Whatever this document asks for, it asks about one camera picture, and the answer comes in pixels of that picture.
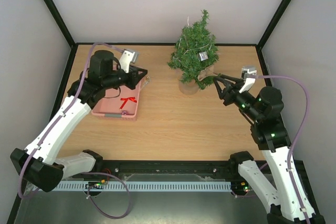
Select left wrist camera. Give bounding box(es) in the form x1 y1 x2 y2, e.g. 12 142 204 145
119 49 139 73

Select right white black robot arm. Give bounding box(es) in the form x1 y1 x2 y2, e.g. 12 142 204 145
213 73 325 223

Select silver reindeer ornament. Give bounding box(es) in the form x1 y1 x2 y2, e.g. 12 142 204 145
142 77 151 87

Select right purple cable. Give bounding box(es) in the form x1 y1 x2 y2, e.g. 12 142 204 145
253 74 313 224

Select pink plastic basket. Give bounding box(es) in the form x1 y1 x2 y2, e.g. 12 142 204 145
91 81 142 121

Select small green christmas tree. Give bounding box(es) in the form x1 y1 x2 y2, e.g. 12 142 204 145
167 9 219 90

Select black frame rail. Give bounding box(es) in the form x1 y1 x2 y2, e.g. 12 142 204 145
49 159 305 182

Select beige felt ornament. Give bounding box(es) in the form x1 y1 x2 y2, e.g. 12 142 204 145
197 65 217 82

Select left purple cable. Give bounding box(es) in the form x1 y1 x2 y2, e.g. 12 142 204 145
17 42 125 199

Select silver gift box ornament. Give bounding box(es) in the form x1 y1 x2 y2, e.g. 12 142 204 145
198 51 208 61

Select clear led string lights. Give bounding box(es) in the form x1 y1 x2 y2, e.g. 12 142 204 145
171 13 215 62

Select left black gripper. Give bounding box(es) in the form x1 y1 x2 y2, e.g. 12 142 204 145
103 65 148 91

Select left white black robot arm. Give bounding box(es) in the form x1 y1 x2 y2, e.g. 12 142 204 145
10 49 148 192

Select red ribbon bow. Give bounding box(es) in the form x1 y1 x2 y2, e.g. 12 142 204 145
120 97 138 110

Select purple cable loop front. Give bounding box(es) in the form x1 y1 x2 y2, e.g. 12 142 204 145
85 173 131 219

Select light blue cable duct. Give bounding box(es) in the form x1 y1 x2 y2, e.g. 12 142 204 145
54 181 231 192

